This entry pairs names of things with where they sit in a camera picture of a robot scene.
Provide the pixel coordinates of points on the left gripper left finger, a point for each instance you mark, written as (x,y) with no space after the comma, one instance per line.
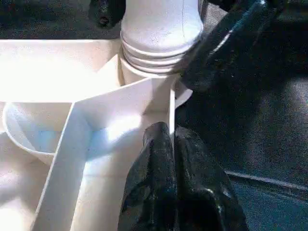
(149,187)

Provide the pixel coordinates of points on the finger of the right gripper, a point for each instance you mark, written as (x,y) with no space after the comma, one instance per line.
(108,12)
(226,48)

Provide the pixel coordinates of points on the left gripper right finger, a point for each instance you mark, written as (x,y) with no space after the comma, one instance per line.
(207,197)

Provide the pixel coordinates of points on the white plastic table leg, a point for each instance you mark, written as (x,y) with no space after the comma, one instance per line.
(159,29)

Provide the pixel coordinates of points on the white plastic table top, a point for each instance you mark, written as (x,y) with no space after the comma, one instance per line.
(72,120)

